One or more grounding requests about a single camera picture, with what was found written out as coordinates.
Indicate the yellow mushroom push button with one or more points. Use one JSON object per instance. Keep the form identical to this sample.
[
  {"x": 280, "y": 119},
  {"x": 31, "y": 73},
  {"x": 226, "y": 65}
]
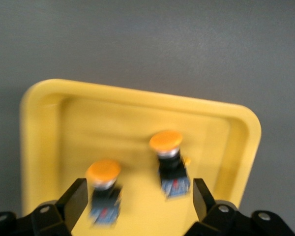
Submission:
[
  {"x": 166, "y": 140},
  {"x": 103, "y": 172}
]

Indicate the yellow plastic tray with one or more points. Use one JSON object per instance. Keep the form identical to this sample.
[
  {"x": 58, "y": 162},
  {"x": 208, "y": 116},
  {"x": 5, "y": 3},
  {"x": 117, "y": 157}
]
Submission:
[{"x": 137, "y": 118}]

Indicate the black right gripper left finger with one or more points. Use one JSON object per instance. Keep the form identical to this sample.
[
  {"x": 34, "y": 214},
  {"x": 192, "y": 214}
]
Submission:
[{"x": 73, "y": 204}]

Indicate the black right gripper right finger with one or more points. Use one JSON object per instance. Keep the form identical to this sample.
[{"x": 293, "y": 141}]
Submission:
[{"x": 204, "y": 201}]

